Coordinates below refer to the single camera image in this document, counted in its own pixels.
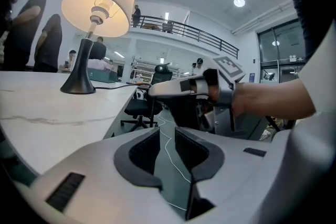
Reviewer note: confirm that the black balcony railing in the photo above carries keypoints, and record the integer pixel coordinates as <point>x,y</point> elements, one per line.
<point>183,25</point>

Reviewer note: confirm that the green box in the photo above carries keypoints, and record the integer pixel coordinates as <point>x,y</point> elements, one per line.
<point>105,76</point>

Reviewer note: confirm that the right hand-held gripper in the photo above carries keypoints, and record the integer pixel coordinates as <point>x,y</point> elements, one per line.
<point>225,91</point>

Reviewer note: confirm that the person's right hand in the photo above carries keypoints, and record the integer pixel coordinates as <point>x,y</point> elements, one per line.
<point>214,94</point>

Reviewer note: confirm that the white marble table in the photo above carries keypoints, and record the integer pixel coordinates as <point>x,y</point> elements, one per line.
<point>52,107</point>

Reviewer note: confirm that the person's black and white shirt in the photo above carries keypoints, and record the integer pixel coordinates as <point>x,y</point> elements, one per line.
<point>315,8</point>

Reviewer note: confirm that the table lamp with white shade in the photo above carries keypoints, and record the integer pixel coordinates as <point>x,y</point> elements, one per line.
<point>78,73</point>

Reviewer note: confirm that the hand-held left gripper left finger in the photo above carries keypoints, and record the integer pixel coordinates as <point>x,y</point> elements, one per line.
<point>105,191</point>

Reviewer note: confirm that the black office chair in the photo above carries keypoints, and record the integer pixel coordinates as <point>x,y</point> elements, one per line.
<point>141,106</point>

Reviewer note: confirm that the storage shelving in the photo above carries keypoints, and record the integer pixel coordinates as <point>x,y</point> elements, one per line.
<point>147,68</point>

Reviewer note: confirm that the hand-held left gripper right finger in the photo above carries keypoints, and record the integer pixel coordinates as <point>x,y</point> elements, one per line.
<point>236,170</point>

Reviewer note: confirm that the person's right forearm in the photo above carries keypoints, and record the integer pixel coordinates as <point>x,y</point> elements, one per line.
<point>275,99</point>

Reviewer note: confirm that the white ceiling pipes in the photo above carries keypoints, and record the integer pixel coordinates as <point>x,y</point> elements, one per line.
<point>262,18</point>

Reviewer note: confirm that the glass entrance door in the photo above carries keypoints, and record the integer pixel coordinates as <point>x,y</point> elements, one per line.
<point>283,42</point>

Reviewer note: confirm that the blue wall sign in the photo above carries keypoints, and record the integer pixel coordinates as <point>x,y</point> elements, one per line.
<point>252,78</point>

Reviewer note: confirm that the emergency sign above door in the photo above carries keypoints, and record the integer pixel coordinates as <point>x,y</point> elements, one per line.
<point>294,58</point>

